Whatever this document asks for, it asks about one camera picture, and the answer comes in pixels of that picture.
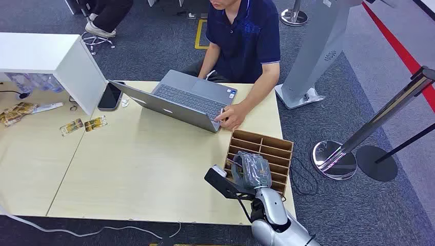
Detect pile of yellow cards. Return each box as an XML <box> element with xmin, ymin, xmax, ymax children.
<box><xmin>0</xmin><ymin>101</ymin><xmax>38</xmax><ymax>128</ymax></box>

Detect seated person's legs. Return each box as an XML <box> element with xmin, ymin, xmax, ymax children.
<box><xmin>84</xmin><ymin>0</ymin><xmax>134</xmax><ymax>38</ymax></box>

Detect grey kiosk stand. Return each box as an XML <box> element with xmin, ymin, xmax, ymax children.
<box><xmin>274</xmin><ymin>0</ymin><xmax>365</xmax><ymax>110</ymax></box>

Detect chrome stanchion base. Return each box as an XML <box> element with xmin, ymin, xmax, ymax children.
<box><xmin>280</xmin><ymin>0</ymin><xmax>309</xmax><ymax>28</ymax></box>

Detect chrome stanchion post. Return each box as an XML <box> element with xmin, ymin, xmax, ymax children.
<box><xmin>310</xmin><ymin>66</ymin><xmax>435</xmax><ymax>181</ymax></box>

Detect black smartphone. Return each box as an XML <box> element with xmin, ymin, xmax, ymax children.
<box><xmin>97</xmin><ymin>81</ymin><xmax>126</xmax><ymax>112</ymax></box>

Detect thin black cable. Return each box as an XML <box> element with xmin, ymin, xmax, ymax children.
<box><xmin>288</xmin><ymin>156</ymin><xmax>320</xmax><ymax>196</ymax></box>

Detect white flat packet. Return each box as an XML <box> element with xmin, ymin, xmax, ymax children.
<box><xmin>31</xmin><ymin>102</ymin><xmax>65</xmax><ymax>115</ymax></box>

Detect person's left hand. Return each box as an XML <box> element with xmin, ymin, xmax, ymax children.
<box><xmin>214</xmin><ymin>101</ymin><xmax>251</xmax><ymax>132</ymax></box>

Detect black cable with plug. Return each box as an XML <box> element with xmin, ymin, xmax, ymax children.
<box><xmin>0</xmin><ymin>89</ymin><xmax>32</xmax><ymax>100</ymax></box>

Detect white cabinet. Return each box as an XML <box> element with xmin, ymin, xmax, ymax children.
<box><xmin>0</xmin><ymin>32</ymin><xmax>108</xmax><ymax>116</ymax></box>

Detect brown slotted card holder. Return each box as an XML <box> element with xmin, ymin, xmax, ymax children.
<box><xmin>223</xmin><ymin>129</ymin><xmax>294</xmax><ymax>198</ymax></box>

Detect red barrier belt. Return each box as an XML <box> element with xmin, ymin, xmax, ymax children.
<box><xmin>361</xmin><ymin>1</ymin><xmax>435</xmax><ymax>113</ymax></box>

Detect white cable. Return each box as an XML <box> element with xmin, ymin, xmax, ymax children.
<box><xmin>0</xmin><ymin>203</ymin><xmax>183</xmax><ymax>240</ymax></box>

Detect person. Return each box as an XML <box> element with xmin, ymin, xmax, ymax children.
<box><xmin>181</xmin><ymin>0</ymin><xmax>282</xmax><ymax>132</ymax></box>

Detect yellow printed card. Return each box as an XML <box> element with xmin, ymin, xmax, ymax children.
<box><xmin>60</xmin><ymin>118</ymin><xmax>85</xmax><ymax>137</ymax></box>
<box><xmin>84</xmin><ymin>115</ymin><xmax>108</xmax><ymax>133</ymax></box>

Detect black stanchion with round base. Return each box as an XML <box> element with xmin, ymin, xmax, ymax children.
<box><xmin>355</xmin><ymin>122</ymin><xmax>435</xmax><ymax>182</ymax></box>

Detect pack of water bottles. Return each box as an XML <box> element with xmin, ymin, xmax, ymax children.
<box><xmin>5</xmin><ymin>72</ymin><xmax>65</xmax><ymax>94</ymax></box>

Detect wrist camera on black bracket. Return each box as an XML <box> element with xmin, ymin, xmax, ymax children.
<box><xmin>204</xmin><ymin>165</ymin><xmax>256</xmax><ymax>201</ymax></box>

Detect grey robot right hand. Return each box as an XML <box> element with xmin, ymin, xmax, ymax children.
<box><xmin>231</xmin><ymin>151</ymin><xmax>273</xmax><ymax>190</ymax></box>

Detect chrome chair base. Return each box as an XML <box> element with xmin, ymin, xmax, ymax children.
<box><xmin>80</xmin><ymin>32</ymin><xmax>116</xmax><ymax>56</ymax></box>

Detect grey open laptop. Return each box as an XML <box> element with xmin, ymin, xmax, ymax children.
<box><xmin>108</xmin><ymin>69</ymin><xmax>238</xmax><ymax>134</ymax></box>

